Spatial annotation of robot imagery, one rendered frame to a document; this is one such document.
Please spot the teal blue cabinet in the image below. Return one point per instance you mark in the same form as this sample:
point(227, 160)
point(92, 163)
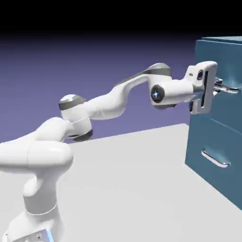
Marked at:
point(223, 132)

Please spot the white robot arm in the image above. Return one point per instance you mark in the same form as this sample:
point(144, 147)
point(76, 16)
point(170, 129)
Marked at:
point(113, 102)

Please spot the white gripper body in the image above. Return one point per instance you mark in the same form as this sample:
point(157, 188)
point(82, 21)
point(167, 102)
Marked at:
point(210, 85)

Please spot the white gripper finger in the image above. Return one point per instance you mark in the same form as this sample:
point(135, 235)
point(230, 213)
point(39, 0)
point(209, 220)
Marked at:
point(216, 91)
point(219, 80)

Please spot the teal drawer front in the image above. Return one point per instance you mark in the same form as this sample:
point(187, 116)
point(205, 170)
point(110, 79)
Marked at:
point(225, 107)
point(211, 136)

